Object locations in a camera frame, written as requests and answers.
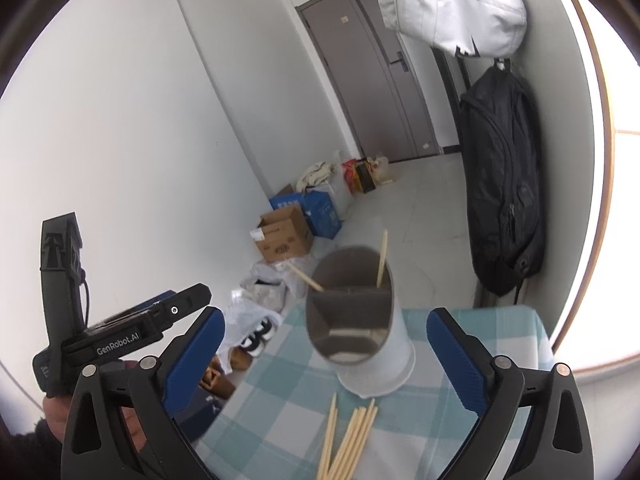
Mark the teal checkered tablecloth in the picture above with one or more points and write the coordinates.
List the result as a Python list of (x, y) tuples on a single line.
[(280, 390)]

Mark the yellow black box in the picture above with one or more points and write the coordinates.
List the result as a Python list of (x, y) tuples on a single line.
[(366, 177)]

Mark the brown shoe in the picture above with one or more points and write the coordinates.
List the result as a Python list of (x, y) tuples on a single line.
[(216, 380), (241, 359)]

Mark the cream cloth bundle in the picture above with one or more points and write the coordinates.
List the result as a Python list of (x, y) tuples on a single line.
[(315, 175)]

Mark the light wooden chopstick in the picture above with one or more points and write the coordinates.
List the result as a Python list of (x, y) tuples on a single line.
[(307, 277), (382, 260)]

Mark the brown cardboard box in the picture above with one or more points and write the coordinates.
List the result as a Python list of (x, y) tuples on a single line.
[(282, 237)]

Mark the grey brown door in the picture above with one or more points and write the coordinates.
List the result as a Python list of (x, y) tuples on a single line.
[(370, 85)]

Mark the white utensil holder cup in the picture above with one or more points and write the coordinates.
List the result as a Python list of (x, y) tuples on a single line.
[(380, 360)]

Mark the clear plastic bag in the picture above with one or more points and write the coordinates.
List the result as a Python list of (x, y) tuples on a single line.
[(340, 195)]

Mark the white hanging jacket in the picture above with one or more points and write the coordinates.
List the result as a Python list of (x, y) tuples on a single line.
[(450, 5)]

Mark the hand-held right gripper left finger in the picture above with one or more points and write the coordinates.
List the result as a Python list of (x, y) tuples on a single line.
[(196, 360)]

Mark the person's left hand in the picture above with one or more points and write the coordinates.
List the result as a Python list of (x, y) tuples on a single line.
[(57, 415)]

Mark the black backpack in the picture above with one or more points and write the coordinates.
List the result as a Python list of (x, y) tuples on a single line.
[(502, 185)]

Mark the crumpled white plastic bag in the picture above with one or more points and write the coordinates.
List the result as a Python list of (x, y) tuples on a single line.
[(270, 285)]

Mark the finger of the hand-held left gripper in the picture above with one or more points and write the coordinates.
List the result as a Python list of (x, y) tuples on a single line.
[(187, 300), (159, 298)]

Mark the dark door frame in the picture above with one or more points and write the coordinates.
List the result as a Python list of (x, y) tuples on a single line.
[(452, 105)]

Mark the pile of wooden chopsticks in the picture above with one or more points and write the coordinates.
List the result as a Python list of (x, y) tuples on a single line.
[(350, 440)]

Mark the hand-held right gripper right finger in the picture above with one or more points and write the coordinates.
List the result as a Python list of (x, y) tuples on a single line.
[(452, 360)]

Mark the blue cardboard box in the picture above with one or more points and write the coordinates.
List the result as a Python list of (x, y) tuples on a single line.
[(324, 215), (287, 202)]

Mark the red bag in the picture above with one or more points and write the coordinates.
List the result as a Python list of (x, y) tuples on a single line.
[(351, 172)]

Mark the white black sneaker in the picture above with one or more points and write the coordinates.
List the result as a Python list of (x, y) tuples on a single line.
[(265, 329), (251, 345)]

